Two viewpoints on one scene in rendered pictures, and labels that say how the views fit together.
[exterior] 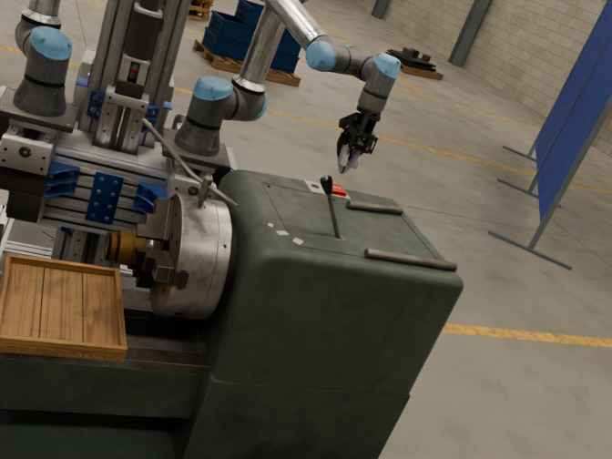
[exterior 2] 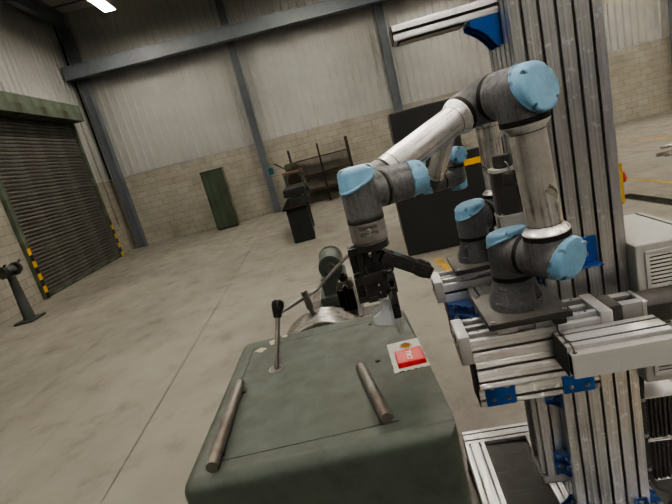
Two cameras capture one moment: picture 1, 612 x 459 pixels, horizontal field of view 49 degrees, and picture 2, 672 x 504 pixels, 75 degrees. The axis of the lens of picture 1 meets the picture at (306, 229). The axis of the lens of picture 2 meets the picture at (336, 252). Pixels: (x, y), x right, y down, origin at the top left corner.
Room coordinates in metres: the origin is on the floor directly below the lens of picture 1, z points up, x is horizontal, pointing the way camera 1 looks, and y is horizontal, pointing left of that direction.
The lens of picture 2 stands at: (2.26, -0.84, 1.74)
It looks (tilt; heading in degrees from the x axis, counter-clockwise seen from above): 13 degrees down; 119
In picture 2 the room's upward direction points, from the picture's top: 14 degrees counter-clockwise
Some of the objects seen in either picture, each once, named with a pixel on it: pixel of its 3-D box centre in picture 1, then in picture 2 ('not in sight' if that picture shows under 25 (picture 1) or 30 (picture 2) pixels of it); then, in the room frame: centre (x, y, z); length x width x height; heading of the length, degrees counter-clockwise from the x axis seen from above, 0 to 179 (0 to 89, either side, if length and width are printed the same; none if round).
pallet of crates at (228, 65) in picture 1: (254, 38); not in sight; (8.67, 1.49, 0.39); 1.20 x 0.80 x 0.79; 127
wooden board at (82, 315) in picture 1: (62, 305); not in sight; (1.41, 0.51, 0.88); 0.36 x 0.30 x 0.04; 26
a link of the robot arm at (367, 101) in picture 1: (372, 102); (368, 232); (1.90, -0.05, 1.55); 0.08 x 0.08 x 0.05
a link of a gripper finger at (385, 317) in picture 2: (353, 163); (387, 318); (1.91, -0.06, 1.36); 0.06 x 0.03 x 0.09; 25
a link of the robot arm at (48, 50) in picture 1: (48, 54); (472, 217); (1.93, 0.91, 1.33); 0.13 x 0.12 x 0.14; 42
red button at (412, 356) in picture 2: (333, 189); (410, 358); (1.93, -0.04, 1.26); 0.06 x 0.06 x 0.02; 26
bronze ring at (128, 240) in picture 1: (125, 248); not in sight; (1.46, 0.40, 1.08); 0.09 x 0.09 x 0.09; 26
